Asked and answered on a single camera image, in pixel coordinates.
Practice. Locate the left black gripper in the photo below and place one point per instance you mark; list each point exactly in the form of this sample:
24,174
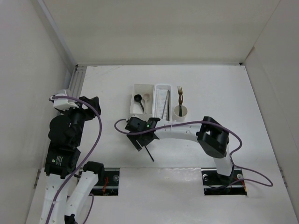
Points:
89,113

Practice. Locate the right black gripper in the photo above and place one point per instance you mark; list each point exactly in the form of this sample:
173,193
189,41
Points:
133,137

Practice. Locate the black spoon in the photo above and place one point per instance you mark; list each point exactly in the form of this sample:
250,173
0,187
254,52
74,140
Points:
138,99

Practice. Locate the cream wooden spoon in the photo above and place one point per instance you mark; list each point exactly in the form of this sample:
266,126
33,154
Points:
146,98

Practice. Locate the dark thin chopstick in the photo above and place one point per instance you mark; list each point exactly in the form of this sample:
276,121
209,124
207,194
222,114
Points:
149,154

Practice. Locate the brown wooden fork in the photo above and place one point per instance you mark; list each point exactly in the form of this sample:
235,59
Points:
180,101

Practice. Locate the gold fork black handle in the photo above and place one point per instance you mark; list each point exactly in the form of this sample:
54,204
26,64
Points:
180,91

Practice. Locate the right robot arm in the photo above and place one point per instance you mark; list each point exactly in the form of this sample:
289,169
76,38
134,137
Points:
212,139

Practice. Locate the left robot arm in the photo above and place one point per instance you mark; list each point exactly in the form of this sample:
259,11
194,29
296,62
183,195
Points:
69,183

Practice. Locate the white square box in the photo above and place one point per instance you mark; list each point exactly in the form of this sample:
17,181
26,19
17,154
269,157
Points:
142,101

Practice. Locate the white perforated basket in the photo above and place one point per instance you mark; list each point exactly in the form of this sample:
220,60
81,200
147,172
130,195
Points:
160,91

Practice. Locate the cream paper cup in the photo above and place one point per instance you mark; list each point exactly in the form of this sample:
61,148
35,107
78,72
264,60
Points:
176,116

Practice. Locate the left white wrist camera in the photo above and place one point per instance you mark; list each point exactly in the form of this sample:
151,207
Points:
63,104

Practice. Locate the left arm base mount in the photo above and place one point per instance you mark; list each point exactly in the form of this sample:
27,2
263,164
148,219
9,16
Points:
109,185

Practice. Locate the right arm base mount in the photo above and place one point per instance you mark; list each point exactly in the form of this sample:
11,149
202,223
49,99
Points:
215,184

